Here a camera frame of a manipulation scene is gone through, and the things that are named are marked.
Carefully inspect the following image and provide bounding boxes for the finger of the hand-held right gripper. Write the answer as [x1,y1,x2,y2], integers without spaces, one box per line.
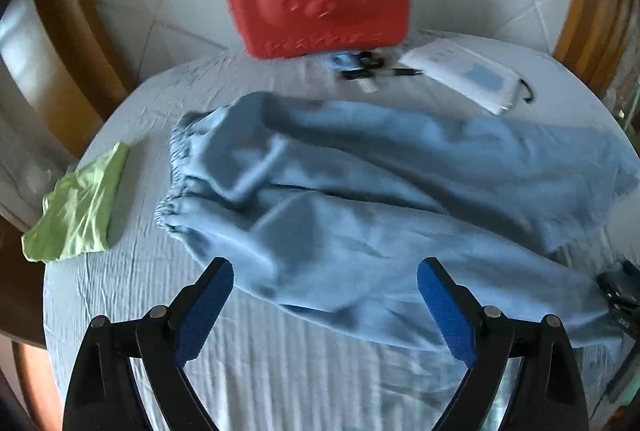
[596,260,640,338]

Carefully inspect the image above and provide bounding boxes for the small blue and black items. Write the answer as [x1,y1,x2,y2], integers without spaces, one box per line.
[332,51,389,73]

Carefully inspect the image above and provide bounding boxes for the light blue pants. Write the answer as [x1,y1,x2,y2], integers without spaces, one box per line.
[154,91,640,352]

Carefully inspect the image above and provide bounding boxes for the green cloth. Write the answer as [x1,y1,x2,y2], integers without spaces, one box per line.
[22,141,131,263]

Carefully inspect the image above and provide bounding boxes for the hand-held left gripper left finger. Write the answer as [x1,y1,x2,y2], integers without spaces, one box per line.
[62,257,235,431]

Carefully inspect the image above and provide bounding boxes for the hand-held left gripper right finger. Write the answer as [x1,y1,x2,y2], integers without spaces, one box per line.
[417,257,591,431]

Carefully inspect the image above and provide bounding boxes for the black pen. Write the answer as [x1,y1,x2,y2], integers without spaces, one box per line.
[341,67,426,80]

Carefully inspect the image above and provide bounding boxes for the white notebook pouch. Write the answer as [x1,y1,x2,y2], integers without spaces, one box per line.
[400,38,524,115]

